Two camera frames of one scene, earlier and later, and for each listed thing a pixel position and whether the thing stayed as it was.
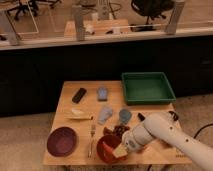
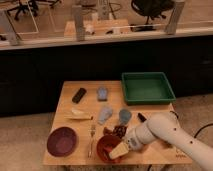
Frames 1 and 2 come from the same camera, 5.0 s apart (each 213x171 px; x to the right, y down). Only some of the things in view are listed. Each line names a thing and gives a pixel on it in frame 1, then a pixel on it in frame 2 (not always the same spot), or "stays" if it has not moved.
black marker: x=142 y=118 stays
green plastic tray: x=147 y=88 stays
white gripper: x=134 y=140 stays
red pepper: x=107 y=148 -> x=106 y=153
